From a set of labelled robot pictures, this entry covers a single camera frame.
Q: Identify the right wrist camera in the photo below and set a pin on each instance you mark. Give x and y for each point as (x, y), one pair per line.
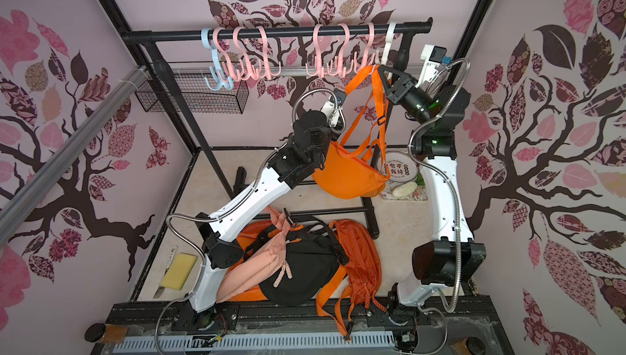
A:
(432, 57)

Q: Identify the aluminium profile bar left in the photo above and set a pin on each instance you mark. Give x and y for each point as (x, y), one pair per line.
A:
(15, 213)

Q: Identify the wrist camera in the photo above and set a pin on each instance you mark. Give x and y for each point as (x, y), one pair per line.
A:
(333, 107)
(432, 57)

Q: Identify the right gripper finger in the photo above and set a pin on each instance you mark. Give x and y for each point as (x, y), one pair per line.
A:
(389, 91)
(387, 71)

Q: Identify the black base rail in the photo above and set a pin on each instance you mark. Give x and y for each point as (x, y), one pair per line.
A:
(255, 314)

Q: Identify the black wire basket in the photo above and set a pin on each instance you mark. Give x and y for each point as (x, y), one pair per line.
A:
(198, 96)

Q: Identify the aluminium profile bar back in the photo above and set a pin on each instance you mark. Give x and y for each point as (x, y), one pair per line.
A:
(295, 71)

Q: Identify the toy white radish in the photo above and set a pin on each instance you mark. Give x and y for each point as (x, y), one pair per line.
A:
(412, 190)

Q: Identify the black and orange bag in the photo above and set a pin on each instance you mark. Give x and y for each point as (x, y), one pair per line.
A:
(313, 254)

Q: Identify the black clothes rack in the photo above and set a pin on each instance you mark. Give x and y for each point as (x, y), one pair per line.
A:
(163, 73)

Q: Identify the light blue multi-hook hanger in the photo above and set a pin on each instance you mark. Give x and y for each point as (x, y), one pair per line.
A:
(212, 66)

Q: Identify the brown bottle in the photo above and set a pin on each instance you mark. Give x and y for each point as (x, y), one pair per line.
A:
(471, 345)
(105, 333)

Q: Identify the white multi-hook hanger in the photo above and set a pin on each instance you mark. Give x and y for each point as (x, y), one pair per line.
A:
(389, 38)

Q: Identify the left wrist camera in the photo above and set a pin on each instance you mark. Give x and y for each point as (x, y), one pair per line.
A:
(333, 107)

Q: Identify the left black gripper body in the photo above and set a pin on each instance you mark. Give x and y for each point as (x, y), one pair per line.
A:
(330, 131)

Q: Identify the bright orange waist bag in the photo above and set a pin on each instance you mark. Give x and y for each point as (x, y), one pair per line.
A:
(363, 172)

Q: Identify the brown bottle left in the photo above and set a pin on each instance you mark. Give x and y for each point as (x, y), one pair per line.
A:
(105, 333)

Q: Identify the dark orange backpack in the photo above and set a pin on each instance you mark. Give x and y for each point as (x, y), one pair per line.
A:
(363, 272)

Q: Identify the yellow sponge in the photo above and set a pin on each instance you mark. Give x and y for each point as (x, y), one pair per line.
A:
(178, 272)

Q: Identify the brown bottle right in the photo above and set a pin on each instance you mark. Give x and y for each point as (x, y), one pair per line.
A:
(471, 345)

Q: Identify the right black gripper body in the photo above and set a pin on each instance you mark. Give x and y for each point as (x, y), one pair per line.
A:
(400, 90)

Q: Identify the white slotted cable duct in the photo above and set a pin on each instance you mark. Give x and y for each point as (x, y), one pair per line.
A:
(184, 344)

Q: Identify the white patterned plate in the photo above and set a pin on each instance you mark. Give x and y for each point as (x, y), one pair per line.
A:
(402, 169)

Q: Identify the aluminium profile bar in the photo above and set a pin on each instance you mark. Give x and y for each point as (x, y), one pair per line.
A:
(295, 71)
(15, 213)

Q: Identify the floral placemat cloth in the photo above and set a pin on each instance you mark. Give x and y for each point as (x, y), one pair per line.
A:
(386, 193)

